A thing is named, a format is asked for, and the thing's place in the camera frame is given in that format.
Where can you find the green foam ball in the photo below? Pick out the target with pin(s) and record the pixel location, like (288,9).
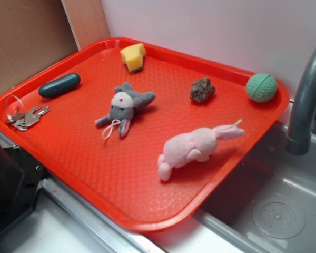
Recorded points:
(261,87)

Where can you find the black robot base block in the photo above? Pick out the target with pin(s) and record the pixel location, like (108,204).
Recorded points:
(20,182)

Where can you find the red plastic tray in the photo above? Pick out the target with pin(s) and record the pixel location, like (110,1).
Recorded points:
(119,175)

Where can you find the pink plush bunny toy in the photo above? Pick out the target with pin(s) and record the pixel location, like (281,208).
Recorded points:
(197,145)

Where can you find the grey plush mouse toy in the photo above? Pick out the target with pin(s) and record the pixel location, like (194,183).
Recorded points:
(124,104)

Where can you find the brown rock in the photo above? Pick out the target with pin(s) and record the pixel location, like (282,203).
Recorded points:
(201,90)

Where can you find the yellow sponge piece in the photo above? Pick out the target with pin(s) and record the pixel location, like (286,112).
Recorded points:
(133,57)

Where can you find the dark teal capsule case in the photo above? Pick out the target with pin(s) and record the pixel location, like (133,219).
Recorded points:
(60,86)

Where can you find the grey faucet spout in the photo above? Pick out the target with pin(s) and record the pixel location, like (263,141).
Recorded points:
(302,121)

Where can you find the grey plastic sink basin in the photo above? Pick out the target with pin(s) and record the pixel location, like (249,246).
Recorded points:
(268,202)

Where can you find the brown cardboard panel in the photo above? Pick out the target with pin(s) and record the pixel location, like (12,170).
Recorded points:
(36,34)

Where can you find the silver keys on ring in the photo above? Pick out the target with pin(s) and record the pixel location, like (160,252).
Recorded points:
(22,119)

